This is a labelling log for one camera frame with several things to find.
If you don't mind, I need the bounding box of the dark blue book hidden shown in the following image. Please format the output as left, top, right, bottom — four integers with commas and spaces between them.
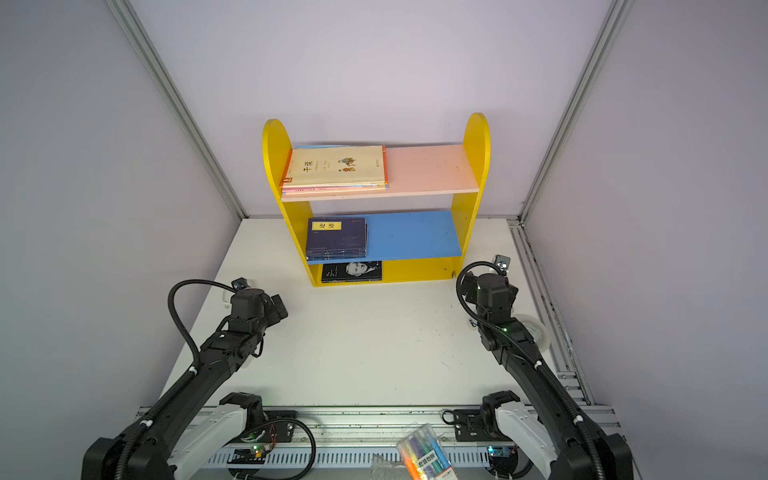
305, 216, 368, 255

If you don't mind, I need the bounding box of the black book gold lettering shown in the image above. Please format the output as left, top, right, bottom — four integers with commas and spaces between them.
321, 261, 383, 284

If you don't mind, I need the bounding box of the pink cartoon cover book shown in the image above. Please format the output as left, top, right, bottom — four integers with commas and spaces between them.
281, 184, 389, 198

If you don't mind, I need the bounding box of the beige book orange border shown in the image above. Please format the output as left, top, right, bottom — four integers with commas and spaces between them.
281, 145, 387, 189

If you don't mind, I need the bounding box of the dark blue book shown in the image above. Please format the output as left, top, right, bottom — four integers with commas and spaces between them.
306, 251, 366, 263

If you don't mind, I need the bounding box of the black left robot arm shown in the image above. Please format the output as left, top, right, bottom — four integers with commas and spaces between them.
81, 289, 288, 479

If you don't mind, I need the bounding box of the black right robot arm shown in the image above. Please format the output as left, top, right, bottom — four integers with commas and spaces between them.
455, 261, 634, 479

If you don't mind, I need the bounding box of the clear tape roll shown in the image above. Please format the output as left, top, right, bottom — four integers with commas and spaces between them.
515, 314, 551, 353

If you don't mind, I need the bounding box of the yellow pink blue bookshelf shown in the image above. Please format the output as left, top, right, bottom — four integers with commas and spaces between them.
262, 113, 491, 283

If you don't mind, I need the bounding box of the pack of coloured markers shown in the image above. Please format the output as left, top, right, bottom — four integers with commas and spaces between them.
396, 424, 459, 480

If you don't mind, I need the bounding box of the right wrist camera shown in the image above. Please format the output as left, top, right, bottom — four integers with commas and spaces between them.
492, 254, 511, 275

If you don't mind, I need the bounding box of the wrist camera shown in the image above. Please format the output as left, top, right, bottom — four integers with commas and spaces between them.
492, 254, 511, 275
231, 277, 251, 292

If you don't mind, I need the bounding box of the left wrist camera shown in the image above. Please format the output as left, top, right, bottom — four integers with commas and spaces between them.
231, 277, 251, 292

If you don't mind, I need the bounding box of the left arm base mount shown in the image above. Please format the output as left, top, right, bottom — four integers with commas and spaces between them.
201, 392, 302, 473

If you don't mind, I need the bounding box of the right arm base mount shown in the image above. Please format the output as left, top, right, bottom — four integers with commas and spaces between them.
441, 390, 520, 442

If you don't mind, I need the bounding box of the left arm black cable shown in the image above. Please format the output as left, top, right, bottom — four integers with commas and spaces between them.
113, 278, 238, 480

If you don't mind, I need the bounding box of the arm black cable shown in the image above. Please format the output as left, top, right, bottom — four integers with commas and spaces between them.
113, 278, 238, 480
455, 260, 607, 480

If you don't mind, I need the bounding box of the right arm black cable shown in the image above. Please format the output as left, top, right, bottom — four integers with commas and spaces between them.
455, 260, 607, 480

